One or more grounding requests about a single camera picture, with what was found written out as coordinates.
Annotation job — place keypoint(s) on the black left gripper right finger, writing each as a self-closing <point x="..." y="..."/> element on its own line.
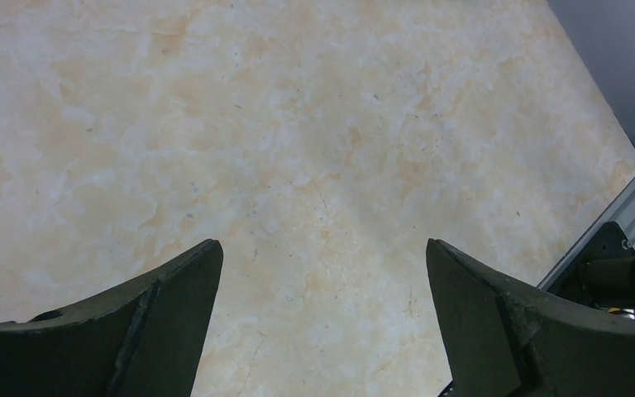
<point x="503" y="337"/>

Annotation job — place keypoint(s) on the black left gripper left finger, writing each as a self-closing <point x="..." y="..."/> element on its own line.
<point x="143" y="337"/>

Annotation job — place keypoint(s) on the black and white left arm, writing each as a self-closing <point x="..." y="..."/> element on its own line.
<point x="602" y="278"/>

